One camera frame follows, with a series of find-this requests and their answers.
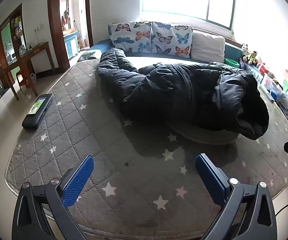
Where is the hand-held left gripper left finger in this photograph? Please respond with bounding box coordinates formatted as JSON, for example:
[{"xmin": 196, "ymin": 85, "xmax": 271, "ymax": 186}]
[{"xmin": 12, "ymin": 154, "xmax": 94, "ymax": 240}]

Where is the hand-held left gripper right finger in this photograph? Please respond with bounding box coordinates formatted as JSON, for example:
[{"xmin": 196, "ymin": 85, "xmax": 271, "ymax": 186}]
[{"xmin": 195, "ymin": 153, "xmax": 277, "ymax": 240}]

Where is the black puffer jacket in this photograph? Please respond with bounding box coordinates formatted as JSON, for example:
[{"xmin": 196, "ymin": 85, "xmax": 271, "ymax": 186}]
[{"xmin": 97, "ymin": 48, "xmax": 270, "ymax": 141}]

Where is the grey star quilted mattress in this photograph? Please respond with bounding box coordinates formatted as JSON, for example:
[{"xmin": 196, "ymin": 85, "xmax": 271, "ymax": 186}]
[{"xmin": 5, "ymin": 55, "xmax": 288, "ymax": 233}]

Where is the clear plastic toy box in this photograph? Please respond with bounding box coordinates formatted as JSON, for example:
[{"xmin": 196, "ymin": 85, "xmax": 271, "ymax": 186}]
[{"xmin": 261, "ymin": 74, "xmax": 287, "ymax": 103}]

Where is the black case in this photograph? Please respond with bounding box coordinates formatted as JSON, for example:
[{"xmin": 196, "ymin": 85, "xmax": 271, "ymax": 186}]
[{"xmin": 22, "ymin": 93, "xmax": 55, "ymax": 130}]

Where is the yellow plush toy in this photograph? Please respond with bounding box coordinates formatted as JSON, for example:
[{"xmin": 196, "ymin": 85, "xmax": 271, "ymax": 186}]
[{"xmin": 243, "ymin": 51, "xmax": 258, "ymax": 65}]

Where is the green bowl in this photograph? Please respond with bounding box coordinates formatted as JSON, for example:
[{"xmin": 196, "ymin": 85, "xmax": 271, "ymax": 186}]
[{"xmin": 224, "ymin": 58, "xmax": 240, "ymax": 68}]

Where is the red stool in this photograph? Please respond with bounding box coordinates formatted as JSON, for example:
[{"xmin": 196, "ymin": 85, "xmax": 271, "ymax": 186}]
[{"xmin": 16, "ymin": 70, "xmax": 29, "ymax": 90}]

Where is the patterned floor mat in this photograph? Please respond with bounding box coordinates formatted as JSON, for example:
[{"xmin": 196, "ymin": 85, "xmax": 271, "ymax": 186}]
[{"xmin": 77, "ymin": 50, "xmax": 102, "ymax": 62}]

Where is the white pillow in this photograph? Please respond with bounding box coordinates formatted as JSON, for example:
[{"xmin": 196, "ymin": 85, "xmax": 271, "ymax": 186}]
[{"xmin": 191, "ymin": 30, "xmax": 226, "ymax": 64}]

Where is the blue cabinet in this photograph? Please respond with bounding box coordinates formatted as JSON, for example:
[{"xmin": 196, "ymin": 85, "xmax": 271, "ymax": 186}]
[{"xmin": 63, "ymin": 31, "xmax": 79, "ymax": 59}]

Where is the wooden table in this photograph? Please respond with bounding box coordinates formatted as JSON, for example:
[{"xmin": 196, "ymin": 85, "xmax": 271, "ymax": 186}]
[{"xmin": 2, "ymin": 42, "xmax": 55, "ymax": 101}]

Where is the butterfly print pillow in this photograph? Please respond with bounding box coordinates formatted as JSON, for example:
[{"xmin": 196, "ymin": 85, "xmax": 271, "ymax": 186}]
[
  {"xmin": 108, "ymin": 21, "xmax": 154, "ymax": 53},
  {"xmin": 151, "ymin": 21, "xmax": 193, "ymax": 58}
]

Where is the wooden door frame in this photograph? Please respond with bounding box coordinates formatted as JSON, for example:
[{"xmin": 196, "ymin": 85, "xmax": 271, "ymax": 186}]
[{"xmin": 47, "ymin": 0, "xmax": 94, "ymax": 74}]

